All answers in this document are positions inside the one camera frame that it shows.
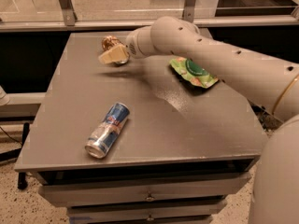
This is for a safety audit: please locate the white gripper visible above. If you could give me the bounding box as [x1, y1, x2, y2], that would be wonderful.
[98, 26, 156, 64]

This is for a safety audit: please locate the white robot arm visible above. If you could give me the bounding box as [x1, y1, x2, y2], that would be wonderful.
[99, 17, 299, 224]

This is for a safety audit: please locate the blue silver energy drink can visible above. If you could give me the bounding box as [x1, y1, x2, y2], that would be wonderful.
[85, 103, 130, 159]

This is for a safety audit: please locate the green snack bag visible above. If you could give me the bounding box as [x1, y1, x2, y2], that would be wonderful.
[169, 57, 219, 89]

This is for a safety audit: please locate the grey drawer cabinet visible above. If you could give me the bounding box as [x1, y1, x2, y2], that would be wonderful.
[14, 28, 269, 224]

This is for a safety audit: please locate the black stand leg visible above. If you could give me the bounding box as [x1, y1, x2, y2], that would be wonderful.
[0, 122, 31, 190]

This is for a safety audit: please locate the upper grey drawer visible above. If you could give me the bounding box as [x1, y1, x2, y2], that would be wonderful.
[38, 172, 250, 207]

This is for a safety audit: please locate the grey drawer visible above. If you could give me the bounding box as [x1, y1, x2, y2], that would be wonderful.
[38, 172, 250, 207]
[67, 200, 227, 224]

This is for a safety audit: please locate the lower grey drawer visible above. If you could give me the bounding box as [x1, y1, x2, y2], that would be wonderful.
[67, 200, 227, 224]

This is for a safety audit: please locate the left metal railing bracket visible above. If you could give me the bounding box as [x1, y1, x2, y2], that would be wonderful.
[58, 0, 77, 26]

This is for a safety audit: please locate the metal railing bracket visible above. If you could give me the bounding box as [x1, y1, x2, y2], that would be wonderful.
[58, 0, 77, 26]
[182, 0, 196, 22]

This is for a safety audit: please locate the right metal railing bracket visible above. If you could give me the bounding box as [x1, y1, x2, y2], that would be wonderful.
[182, 0, 196, 22]

